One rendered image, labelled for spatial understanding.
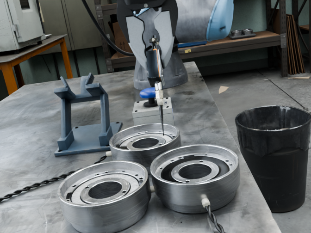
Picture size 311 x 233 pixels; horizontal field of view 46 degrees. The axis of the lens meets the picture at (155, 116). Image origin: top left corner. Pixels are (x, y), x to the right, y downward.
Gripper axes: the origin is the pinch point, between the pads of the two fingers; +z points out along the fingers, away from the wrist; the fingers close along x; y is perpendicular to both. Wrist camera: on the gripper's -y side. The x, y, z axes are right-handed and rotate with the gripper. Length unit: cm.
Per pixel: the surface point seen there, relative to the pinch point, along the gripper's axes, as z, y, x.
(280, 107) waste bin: 52, 116, -49
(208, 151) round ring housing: 9.8, -15.3, -6.5
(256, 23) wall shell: 42, 389, -93
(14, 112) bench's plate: 13, 28, 40
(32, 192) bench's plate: 12.9, -15.6, 18.3
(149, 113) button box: 9.1, 1.3, 2.4
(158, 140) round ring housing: 10.1, -8.8, 0.4
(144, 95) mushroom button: 6.2, 3.1, 3.0
